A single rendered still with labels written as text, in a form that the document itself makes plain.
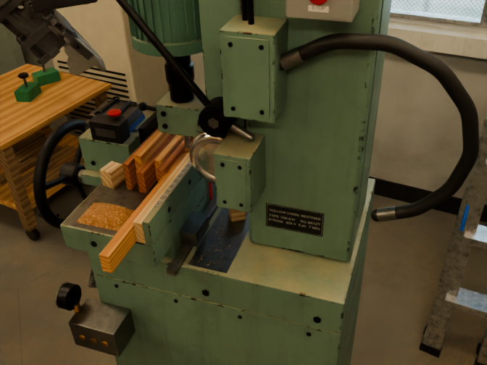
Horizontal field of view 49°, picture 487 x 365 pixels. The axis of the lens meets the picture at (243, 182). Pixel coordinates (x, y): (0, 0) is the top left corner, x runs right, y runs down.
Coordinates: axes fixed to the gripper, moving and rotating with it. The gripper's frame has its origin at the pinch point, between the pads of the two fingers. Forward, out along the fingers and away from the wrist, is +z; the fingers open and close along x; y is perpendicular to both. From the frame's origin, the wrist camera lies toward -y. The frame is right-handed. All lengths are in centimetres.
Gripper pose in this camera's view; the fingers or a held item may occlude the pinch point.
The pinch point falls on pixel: (103, 63)
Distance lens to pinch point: 111.9
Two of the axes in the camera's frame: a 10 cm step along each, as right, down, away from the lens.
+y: -7.5, 6.6, 1.1
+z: 5.6, 5.4, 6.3
